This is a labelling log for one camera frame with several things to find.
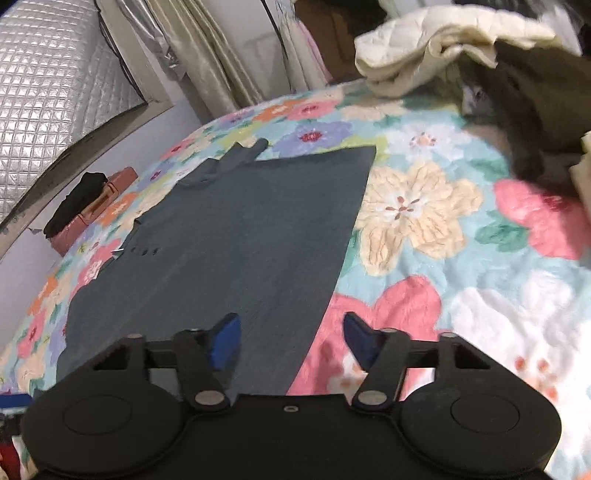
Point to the black cloth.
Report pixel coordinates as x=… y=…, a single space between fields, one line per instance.
x=76 y=203

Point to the cream quilted blanket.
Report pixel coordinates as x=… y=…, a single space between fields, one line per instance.
x=429 y=46

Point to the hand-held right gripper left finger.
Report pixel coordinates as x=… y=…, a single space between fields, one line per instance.
x=226 y=341

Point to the silver quilted window cover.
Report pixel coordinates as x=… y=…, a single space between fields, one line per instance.
x=51 y=83

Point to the beige curtain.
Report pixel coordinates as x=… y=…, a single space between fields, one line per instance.
x=207 y=60

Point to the dark olive cloth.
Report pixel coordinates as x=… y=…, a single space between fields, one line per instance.
x=531 y=106

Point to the floral blanket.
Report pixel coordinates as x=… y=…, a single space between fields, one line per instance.
x=438 y=240

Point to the cream cloth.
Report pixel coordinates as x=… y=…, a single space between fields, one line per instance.
x=582 y=175

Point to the white hanging garment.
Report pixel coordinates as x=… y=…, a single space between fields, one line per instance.
x=304 y=55

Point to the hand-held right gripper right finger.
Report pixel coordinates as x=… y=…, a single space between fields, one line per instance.
x=360 y=341

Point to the pink box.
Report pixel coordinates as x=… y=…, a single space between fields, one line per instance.
x=117 y=182

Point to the dark grey garment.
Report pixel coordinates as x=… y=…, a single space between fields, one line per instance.
x=240 y=240

